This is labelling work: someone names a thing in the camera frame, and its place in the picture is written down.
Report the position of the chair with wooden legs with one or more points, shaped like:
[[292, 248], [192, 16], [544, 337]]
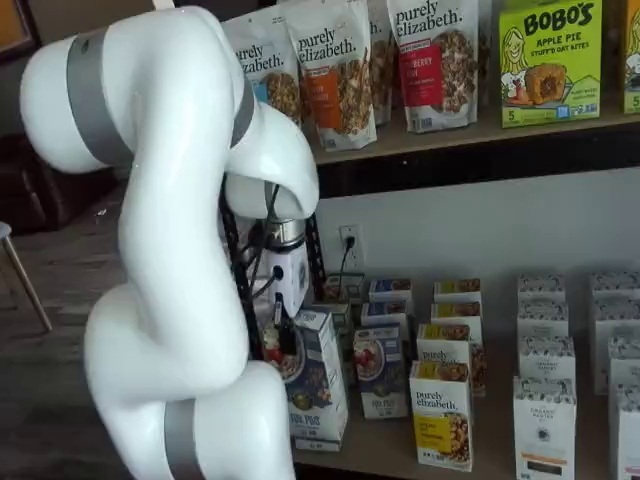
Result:
[[27, 286]]

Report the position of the granola bag orange label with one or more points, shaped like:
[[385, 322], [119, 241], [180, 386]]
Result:
[[325, 50], [380, 60]]

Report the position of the black metal shelf rack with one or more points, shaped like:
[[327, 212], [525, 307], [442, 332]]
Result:
[[450, 165]]

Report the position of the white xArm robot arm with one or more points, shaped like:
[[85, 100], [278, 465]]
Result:
[[175, 200]]

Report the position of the brown leather armchair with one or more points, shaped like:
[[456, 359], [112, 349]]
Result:
[[30, 200]]

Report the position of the yellow Bobo's box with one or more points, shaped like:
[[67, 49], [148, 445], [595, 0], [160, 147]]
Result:
[[632, 50]]

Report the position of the green apple cinnamon oatmeal box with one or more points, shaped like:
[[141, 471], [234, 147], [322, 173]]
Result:
[[335, 287], [341, 312]]

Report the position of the wooden shelf board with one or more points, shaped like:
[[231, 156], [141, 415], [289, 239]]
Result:
[[450, 137], [500, 350]]

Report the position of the granola bag blue label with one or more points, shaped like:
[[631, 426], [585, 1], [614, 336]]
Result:
[[272, 85]]

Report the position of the white wall outlet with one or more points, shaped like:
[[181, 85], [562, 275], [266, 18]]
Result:
[[345, 257]]

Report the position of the yellow purely elizabeth box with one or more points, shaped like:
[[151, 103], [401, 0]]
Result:
[[440, 415], [442, 340], [455, 312], [457, 290]]

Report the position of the framed wall picture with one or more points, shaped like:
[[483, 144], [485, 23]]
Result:
[[15, 25]]

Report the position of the green Bobo's apple pie box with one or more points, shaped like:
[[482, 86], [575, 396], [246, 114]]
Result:
[[550, 50]]

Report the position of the white organic pantry box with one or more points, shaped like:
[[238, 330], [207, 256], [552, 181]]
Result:
[[625, 360], [545, 360], [542, 320], [617, 320], [542, 286], [545, 425], [615, 285], [629, 435]]

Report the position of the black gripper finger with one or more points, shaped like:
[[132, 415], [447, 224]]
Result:
[[287, 335]]

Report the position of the granola bag red label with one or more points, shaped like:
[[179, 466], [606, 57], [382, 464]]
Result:
[[430, 30]]

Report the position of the blue flax oatmeal box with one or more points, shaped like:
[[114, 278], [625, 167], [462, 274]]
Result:
[[380, 380], [387, 312], [320, 390], [390, 289]]

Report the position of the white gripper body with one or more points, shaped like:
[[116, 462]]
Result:
[[290, 280]]

